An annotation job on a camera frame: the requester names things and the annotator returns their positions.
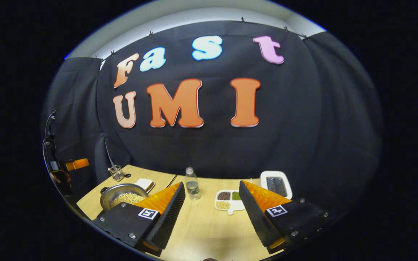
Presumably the metal wire rack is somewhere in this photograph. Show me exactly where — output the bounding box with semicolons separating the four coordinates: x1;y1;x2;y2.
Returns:
108;165;125;182

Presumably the sandwich with lettuce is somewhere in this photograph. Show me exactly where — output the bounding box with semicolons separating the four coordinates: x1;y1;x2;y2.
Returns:
135;178;155;192

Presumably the pile of yellow soybeans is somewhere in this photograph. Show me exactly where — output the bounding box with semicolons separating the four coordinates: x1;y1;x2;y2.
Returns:
112;193;145;208

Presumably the clear plastic water bottle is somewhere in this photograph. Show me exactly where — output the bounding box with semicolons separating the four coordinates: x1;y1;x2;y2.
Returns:
185;167;201;200

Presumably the stainless steel pot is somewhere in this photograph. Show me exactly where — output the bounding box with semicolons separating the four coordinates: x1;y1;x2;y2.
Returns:
99;183;148;211

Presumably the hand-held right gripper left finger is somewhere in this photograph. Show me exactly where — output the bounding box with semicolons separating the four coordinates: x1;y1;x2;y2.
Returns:
92;181;187;256

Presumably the white divided dish of grains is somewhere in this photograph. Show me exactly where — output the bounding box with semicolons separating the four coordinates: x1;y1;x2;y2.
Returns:
214;190;246;215

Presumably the white toaster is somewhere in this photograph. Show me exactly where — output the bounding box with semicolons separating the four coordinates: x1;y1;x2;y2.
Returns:
260;171;293;200

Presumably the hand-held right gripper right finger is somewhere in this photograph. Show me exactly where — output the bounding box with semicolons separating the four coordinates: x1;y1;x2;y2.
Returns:
239;180;331;254

